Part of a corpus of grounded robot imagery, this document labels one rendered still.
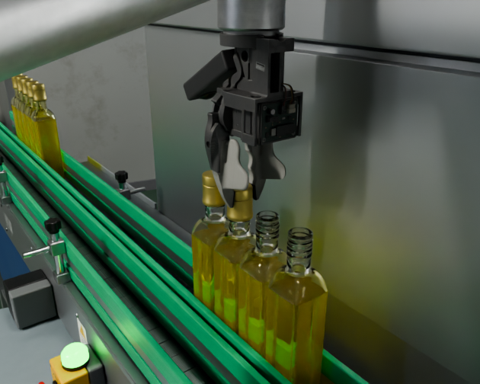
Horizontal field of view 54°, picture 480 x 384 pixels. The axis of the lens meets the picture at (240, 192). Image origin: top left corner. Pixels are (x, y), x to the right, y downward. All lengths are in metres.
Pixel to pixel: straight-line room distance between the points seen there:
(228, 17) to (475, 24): 0.24
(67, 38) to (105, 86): 3.17
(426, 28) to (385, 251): 0.27
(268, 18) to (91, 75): 2.93
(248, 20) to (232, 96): 0.08
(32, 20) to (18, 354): 0.86
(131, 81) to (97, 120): 0.36
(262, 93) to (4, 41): 0.32
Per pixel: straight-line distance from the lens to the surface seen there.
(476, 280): 0.58
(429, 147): 0.56
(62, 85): 3.41
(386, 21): 0.59
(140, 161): 3.61
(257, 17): 0.52
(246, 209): 0.62
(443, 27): 0.55
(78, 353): 0.86
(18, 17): 0.26
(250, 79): 0.55
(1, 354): 1.07
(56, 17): 0.26
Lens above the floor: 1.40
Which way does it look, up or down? 23 degrees down
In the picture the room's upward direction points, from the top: straight up
